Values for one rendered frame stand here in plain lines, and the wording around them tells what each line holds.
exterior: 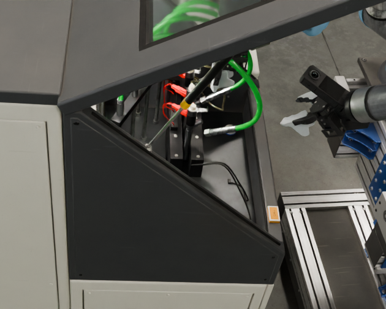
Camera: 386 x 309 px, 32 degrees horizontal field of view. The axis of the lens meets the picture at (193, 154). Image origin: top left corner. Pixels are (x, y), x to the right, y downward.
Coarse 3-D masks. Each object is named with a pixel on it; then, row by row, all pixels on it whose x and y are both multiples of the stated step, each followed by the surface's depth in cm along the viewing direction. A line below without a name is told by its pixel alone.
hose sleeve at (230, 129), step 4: (216, 128) 180; (220, 128) 179; (224, 128) 178; (228, 128) 177; (232, 128) 177; (212, 132) 180; (216, 132) 179; (220, 132) 179; (224, 132) 178; (228, 132) 178
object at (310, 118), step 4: (308, 112) 153; (304, 116) 153; (308, 116) 152; (312, 116) 151; (316, 116) 150; (296, 120) 154; (300, 120) 153; (304, 120) 152; (308, 120) 152; (312, 120) 152; (296, 124) 156
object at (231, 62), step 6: (234, 66) 162; (240, 72) 163; (246, 78) 163; (252, 84) 164; (252, 90) 165; (258, 90) 166; (120, 96) 183; (258, 96) 166; (120, 102) 184; (258, 102) 167; (258, 108) 169; (258, 114) 170; (252, 120) 172; (240, 126) 175; (246, 126) 174
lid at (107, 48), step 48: (96, 0) 152; (144, 0) 144; (192, 0) 140; (240, 0) 133; (288, 0) 124; (336, 0) 119; (384, 0) 118; (96, 48) 140; (144, 48) 134; (192, 48) 127; (240, 48) 125; (96, 96) 133
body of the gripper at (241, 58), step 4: (244, 52) 171; (236, 56) 170; (240, 56) 171; (236, 60) 171; (240, 60) 171; (244, 60) 171; (228, 64) 173; (240, 64) 174; (224, 68) 174; (228, 68) 174; (232, 68) 174; (244, 68) 173; (236, 72) 174
